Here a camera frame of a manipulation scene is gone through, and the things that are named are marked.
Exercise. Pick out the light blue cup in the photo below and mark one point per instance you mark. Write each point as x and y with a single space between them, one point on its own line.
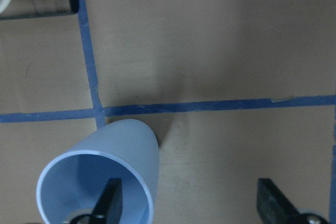
73 182

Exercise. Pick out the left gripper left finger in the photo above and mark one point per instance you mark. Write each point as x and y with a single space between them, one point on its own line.
109 206

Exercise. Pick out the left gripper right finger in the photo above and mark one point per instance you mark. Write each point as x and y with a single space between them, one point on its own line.
272 205

